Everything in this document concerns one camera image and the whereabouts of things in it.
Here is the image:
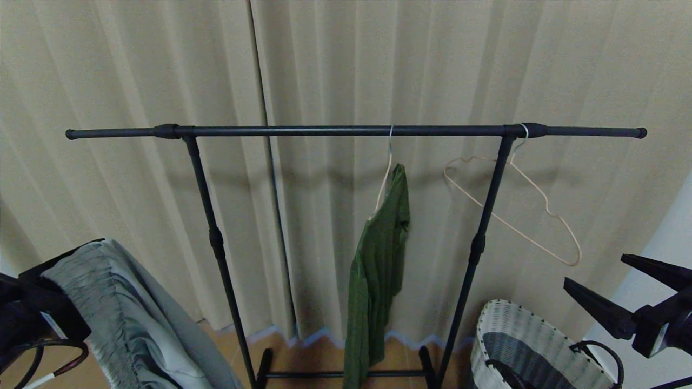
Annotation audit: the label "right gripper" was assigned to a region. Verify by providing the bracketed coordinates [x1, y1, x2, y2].
[564, 254, 692, 358]

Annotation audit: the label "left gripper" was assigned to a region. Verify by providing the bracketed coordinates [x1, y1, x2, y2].
[0, 273, 92, 368]

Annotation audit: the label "pale grey shorts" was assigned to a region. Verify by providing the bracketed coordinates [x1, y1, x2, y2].
[41, 239, 244, 389]

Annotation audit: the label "green long-sleeved shirt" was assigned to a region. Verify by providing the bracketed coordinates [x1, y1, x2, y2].
[342, 164, 410, 389]

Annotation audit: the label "pink clothes hanger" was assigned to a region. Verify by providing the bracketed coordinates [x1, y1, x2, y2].
[370, 125, 395, 219]
[444, 124, 582, 267]

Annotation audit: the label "white laundry basket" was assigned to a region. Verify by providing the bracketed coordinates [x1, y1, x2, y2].
[469, 299, 625, 389]

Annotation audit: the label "black clothes rack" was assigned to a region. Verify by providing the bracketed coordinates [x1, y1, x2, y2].
[65, 123, 648, 389]

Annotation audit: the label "beige curtain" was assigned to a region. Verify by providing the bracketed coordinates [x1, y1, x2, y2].
[0, 0, 692, 349]

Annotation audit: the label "black cable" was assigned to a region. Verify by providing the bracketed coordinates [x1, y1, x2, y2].
[649, 375, 692, 389]

